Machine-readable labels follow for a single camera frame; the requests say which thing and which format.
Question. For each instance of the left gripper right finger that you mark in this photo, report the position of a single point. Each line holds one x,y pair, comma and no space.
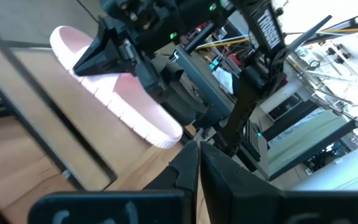
222,186

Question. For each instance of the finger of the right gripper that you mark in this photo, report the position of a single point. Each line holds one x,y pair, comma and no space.
152,82
104,59

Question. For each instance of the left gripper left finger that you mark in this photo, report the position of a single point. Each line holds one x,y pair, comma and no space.
178,180

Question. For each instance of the pink rubber slide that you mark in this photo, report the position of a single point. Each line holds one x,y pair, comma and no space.
141,115

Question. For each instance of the wooden shelf with black frame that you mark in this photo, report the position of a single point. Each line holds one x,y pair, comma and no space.
41,93

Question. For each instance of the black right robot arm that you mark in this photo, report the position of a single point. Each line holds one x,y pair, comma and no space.
269,28

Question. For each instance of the grey desk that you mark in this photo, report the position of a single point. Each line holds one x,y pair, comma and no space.
203,77

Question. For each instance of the black framed table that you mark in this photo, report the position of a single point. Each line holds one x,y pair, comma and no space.
306,137

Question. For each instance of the black monitor pole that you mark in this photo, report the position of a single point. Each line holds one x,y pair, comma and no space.
309,34

